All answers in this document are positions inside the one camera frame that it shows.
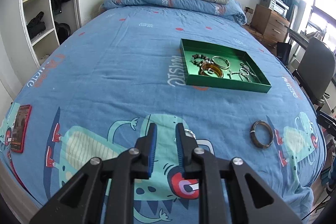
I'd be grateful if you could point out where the green jewelry tray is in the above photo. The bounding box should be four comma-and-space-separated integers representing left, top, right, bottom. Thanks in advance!
180, 39, 271, 93

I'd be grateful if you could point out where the folded blue duvet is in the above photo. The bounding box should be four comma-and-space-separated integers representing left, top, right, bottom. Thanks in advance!
100, 0, 247, 25

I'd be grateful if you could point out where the white printer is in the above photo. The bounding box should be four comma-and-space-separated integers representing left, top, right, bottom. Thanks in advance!
259, 0, 289, 18

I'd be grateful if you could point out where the amber orange bangle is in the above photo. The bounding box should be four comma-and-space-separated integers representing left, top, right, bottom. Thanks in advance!
198, 64, 224, 79

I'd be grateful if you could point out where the silver chain wristwatch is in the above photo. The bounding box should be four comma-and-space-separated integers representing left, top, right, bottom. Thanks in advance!
240, 62, 257, 79

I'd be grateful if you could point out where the dark chair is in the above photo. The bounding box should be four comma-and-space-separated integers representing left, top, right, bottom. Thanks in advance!
292, 38, 335, 110

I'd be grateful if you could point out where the dark brown bangle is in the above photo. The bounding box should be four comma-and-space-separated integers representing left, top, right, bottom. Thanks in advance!
249, 121, 274, 149

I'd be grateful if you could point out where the twisted silver bangle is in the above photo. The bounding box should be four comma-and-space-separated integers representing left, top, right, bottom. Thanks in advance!
239, 68, 250, 82

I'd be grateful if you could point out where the red smartphone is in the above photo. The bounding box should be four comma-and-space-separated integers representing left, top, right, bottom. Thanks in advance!
10, 105, 32, 153

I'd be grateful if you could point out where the silver chain necklace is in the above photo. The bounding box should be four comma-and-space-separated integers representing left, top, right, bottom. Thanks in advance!
227, 69, 253, 83

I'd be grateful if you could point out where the thin silver bangle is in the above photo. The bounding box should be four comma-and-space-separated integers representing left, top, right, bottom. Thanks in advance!
211, 56, 231, 70

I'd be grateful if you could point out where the blue dinosaur bed sheet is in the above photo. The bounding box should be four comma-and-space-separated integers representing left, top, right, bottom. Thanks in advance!
1, 6, 326, 223

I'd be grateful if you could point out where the dark tote bag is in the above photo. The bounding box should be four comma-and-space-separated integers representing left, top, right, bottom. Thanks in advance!
276, 42, 291, 66

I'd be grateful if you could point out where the wooden drawer nightstand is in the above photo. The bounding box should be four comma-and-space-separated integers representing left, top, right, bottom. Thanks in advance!
250, 4, 289, 42

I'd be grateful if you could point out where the dark beaded bracelet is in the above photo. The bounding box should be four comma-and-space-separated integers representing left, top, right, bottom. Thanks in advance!
190, 53, 212, 66

